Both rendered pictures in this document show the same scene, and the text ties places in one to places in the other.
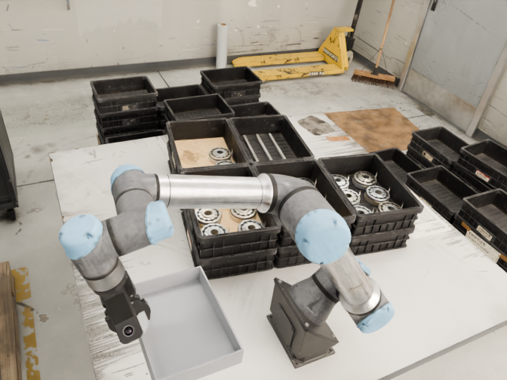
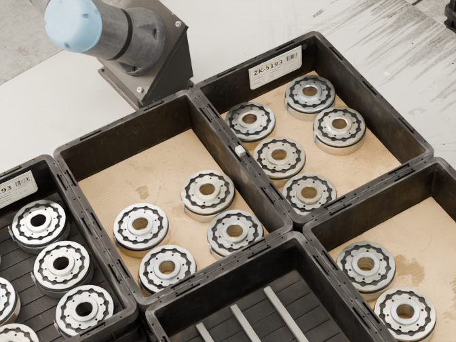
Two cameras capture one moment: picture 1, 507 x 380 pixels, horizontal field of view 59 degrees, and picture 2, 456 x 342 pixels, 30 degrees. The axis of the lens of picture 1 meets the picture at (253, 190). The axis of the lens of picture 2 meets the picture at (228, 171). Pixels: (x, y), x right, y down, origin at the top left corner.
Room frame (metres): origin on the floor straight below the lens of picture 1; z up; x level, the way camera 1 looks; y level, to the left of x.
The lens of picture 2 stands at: (2.36, -0.13, 2.13)
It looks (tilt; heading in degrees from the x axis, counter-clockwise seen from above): 51 degrees down; 177
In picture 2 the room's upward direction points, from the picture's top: 7 degrees counter-clockwise
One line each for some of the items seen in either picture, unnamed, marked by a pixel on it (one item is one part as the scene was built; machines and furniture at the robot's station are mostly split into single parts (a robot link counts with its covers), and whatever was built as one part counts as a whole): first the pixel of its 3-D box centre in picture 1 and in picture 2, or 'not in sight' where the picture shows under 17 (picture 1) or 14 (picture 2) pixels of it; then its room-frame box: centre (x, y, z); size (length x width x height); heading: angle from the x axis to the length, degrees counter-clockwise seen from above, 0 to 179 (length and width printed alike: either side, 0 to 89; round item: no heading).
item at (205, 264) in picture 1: (225, 230); not in sight; (1.30, 0.09, 0.76); 0.40 x 0.30 x 0.12; 21
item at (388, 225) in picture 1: (364, 193); (22, 281); (1.52, -0.47, 0.87); 0.40 x 0.30 x 0.11; 21
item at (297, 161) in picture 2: (243, 209); (279, 157); (1.33, 0.03, 0.86); 0.10 x 0.10 x 0.01
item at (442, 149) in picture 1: (438, 162); not in sight; (2.74, -1.30, 0.31); 0.40 x 0.30 x 0.34; 30
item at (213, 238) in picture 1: (227, 200); (307, 122); (1.30, 0.09, 0.92); 0.40 x 0.30 x 0.02; 21
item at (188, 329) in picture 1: (181, 323); not in sight; (0.63, 0.13, 1.07); 0.27 x 0.20 x 0.05; 30
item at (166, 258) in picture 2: not in sight; (167, 267); (1.54, -0.21, 0.86); 0.05 x 0.05 x 0.01
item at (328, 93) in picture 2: (213, 233); (310, 93); (1.18, 0.12, 0.86); 0.10 x 0.10 x 0.01
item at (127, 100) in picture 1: (126, 115); not in sight; (2.78, 0.97, 0.37); 0.40 x 0.30 x 0.45; 120
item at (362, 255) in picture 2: not in sight; (365, 264); (1.60, 0.13, 0.86); 0.05 x 0.05 x 0.01
